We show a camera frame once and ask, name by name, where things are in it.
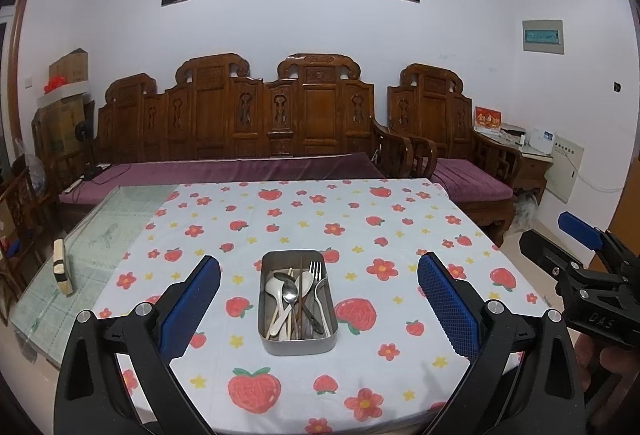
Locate black standing fan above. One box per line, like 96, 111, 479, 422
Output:
72, 122, 101, 181

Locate metal fork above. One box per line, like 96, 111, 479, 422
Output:
300, 261, 323, 336

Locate wooden side table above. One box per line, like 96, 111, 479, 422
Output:
472, 130, 555, 206

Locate white plastic spoon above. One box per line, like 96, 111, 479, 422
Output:
269, 285, 301, 338

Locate clear plastic bag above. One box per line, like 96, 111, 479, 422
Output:
510, 192, 540, 236

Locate person's right hand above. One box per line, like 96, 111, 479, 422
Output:
575, 330, 626, 396

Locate white cable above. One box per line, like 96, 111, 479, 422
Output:
582, 159, 640, 193

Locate large cardboard box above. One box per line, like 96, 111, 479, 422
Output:
45, 98, 86, 156

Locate purple armchair cushion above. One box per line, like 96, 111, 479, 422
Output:
432, 158, 515, 202

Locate low wooden chair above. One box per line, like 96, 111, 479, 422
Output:
0, 168, 56, 316

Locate carved wooden sofa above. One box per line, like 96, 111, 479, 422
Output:
59, 52, 416, 216

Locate white wall distribution box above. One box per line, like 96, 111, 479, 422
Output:
545, 134, 585, 205

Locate cream block with dark bands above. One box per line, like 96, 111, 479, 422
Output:
52, 238, 75, 298

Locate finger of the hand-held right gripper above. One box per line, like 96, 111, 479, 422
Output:
519, 231, 577, 278
559, 212, 640, 267

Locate carved wooden armchair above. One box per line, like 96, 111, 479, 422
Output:
387, 64, 523, 246

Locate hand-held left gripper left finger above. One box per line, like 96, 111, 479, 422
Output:
54, 255, 222, 435

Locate grey breaker panel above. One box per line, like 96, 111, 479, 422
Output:
522, 19, 565, 56

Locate metal tray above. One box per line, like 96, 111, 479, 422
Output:
258, 249, 338, 357

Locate small cardboard box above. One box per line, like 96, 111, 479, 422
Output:
49, 48, 90, 86

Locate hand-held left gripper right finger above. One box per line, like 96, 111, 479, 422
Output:
417, 251, 586, 435

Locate flat white box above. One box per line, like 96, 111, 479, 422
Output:
36, 88, 91, 108

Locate strawberry print tablecloth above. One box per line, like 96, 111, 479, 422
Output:
92, 178, 543, 435

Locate metal spoon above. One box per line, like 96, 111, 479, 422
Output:
272, 270, 325, 335

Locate red desk calendar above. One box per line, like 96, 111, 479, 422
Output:
474, 106, 502, 136

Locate white soup spoon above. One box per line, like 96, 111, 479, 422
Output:
264, 275, 301, 316

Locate white plastic fork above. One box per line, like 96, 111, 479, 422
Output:
315, 277, 331, 336

